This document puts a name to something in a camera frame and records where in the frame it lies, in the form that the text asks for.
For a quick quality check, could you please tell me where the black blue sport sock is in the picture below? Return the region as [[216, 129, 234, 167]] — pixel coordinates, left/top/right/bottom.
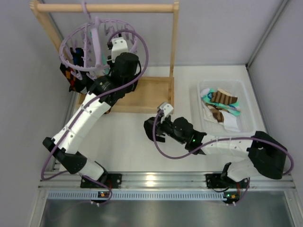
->
[[71, 47, 94, 95]]

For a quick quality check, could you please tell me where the lilac round clip hanger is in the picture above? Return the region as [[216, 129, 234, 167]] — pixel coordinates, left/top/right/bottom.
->
[[59, 1, 139, 80]]

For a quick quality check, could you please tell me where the green white sock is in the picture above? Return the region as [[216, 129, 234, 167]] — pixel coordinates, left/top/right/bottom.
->
[[90, 28, 109, 75]]

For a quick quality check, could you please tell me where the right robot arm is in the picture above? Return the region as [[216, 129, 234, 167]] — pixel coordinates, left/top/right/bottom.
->
[[143, 117, 287, 187]]

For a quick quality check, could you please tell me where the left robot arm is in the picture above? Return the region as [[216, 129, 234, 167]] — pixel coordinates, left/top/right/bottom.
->
[[43, 52, 142, 182]]

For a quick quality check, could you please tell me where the wooden hanger rack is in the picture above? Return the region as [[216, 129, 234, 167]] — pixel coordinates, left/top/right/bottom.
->
[[30, 0, 179, 114]]

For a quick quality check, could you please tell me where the white plastic basket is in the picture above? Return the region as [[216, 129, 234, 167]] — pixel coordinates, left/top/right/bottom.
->
[[190, 79, 257, 137]]

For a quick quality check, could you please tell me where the brown striped sock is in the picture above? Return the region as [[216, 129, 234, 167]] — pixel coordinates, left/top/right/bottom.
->
[[206, 90, 241, 122]]

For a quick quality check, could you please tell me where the teal white sock in basket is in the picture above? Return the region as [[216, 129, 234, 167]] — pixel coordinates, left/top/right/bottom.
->
[[200, 88, 241, 116]]

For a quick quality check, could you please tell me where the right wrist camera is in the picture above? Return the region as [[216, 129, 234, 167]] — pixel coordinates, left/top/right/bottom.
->
[[157, 102, 174, 123]]

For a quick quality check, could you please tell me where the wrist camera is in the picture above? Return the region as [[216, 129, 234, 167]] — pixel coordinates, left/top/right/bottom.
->
[[157, 102, 174, 123], [107, 37, 129, 61]]

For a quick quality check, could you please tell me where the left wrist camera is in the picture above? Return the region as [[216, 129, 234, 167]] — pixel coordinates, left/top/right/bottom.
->
[[107, 37, 129, 61]]

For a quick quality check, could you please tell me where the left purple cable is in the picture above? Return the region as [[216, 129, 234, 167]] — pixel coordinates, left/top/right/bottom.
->
[[40, 29, 149, 206]]

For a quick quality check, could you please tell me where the aluminium mounting rail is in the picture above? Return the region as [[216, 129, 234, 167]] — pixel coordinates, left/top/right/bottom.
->
[[38, 172, 296, 191]]

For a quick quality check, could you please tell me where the white slotted cable duct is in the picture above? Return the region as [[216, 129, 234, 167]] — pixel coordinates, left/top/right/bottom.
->
[[47, 190, 239, 201]]

